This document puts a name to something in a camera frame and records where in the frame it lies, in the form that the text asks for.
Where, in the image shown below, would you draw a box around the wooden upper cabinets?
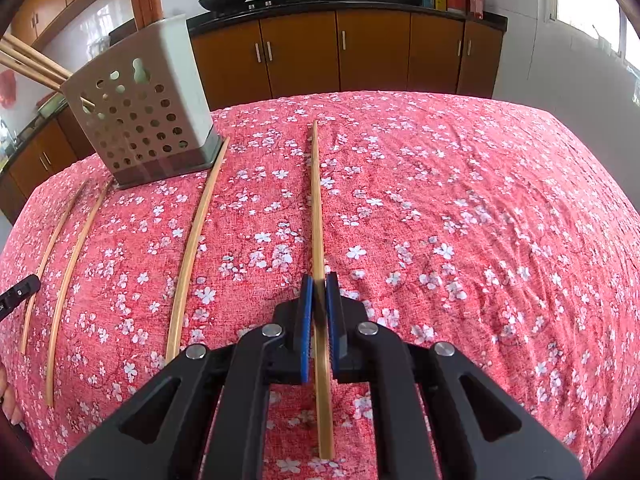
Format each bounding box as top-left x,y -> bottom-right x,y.
10,0 -> 128,48

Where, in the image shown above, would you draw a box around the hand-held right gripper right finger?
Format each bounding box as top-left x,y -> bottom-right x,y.
325,271 -> 586,480

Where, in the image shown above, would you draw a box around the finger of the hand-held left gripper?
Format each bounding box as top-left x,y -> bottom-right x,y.
0,274 -> 41,319

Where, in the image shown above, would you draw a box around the black kitchen countertop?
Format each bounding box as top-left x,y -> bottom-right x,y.
0,0 -> 508,176

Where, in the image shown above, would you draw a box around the wooden lower cabinets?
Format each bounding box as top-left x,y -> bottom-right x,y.
0,7 -> 505,226

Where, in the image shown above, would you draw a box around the red plastic bag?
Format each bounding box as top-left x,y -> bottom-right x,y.
0,71 -> 17,108

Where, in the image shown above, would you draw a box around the gas stove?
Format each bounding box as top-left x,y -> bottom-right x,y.
200,0 -> 341,13

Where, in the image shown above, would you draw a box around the wooden cabinets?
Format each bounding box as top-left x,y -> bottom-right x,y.
0,7 -> 505,226
10,0 -> 128,48

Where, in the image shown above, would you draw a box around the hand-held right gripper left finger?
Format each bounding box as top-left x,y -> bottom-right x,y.
55,274 -> 316,480

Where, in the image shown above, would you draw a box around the person's left hand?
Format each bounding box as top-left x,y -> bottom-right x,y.
0,366 -> 24,425

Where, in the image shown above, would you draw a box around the perforated beige utensil holder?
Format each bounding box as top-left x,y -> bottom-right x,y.
60,14 -> 223,190

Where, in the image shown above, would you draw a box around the large sliding window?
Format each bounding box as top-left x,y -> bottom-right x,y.
547,0 -> 640,81

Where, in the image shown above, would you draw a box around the red floral tablecloth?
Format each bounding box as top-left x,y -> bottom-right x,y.
0,91 -> 640,480

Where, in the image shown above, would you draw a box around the green basin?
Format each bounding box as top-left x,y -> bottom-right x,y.
37,94 -> 68,118

